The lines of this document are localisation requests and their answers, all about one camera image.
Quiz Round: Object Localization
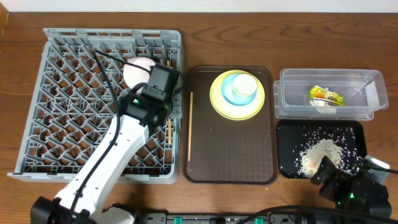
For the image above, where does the white bowl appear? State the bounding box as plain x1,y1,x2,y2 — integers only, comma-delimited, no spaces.
123,57,155,89

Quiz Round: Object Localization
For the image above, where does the pile of rice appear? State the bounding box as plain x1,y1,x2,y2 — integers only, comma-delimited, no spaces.
292,126,358,178

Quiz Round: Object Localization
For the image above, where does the yellow plate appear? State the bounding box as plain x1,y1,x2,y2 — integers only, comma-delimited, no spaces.
210,70,266,121

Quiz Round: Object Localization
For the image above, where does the light blue small plate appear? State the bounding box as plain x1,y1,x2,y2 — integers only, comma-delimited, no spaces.
221,73,257,106

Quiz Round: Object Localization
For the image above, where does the white tissue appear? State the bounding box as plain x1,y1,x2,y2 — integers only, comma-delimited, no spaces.
310,99,336,114

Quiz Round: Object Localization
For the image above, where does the white cup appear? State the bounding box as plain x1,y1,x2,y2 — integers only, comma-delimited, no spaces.
233,74,257,97

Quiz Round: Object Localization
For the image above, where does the green orange snack wrapper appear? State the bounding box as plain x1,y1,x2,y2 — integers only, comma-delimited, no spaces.
308,85,345,106

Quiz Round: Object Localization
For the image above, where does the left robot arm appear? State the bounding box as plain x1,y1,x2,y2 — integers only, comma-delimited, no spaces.
30,64,180,223

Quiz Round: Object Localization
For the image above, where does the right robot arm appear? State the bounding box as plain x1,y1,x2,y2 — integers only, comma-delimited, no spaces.
311,156,392,218

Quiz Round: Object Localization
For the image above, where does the black waste tray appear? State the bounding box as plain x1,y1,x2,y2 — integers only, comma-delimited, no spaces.
277,119,368,179

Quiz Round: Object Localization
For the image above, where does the brown serving tray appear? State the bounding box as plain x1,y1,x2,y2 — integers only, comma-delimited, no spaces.
183,66,278,185

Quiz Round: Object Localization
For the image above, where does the grey plastic dish rack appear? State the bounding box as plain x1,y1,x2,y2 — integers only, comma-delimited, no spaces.
10,28,184,182

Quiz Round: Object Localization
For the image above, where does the clear plastic bin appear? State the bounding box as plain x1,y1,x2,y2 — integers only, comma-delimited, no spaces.
274,68,389,120

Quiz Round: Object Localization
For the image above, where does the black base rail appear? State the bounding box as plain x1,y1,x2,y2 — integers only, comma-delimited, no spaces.
134,213,310,224

